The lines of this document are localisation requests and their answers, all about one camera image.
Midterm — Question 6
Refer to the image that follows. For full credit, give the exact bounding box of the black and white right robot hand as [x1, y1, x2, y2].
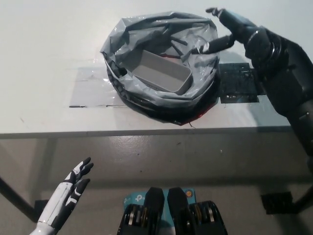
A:
[193, 7, 261, 54]

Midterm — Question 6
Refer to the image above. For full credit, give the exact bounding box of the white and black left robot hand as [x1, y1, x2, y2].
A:
[36, 157, 94, 230]

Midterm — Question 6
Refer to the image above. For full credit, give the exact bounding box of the small grey rectangular basket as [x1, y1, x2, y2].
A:
[124, 50, 193, 95]

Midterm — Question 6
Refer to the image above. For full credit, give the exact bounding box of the bin with grey plastic liner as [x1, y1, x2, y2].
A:
[99, 17, 220, 127]

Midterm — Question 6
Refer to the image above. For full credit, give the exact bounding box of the black table leg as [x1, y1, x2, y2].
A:
[0, 175, 35, 217]

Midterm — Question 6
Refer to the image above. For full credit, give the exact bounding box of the clear tape sheet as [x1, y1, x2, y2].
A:
[69, 67, 123, 108]

